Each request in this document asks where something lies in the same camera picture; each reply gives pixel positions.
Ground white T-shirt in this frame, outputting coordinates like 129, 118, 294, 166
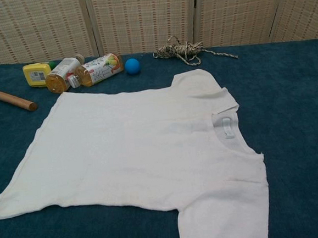
0, 64, 273, 238

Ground blue ball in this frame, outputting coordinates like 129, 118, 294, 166
124, 57, 141, 76

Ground tea bottle with fruit label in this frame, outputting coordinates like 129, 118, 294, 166
66, 52, 126, 89

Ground woven bamboo folding screen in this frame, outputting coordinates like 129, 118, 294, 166
0, 0, 318, 69

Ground tea bottle with white label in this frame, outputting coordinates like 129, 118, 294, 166
43, 53, 88, 95

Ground blue carpet table cover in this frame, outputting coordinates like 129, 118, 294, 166
0, 37, 318, 238

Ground wooden rolling pin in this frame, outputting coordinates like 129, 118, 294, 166
0, 82, 38, 114

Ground beige speckled rope bundle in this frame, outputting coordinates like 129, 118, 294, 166
152, 30, 239, 70

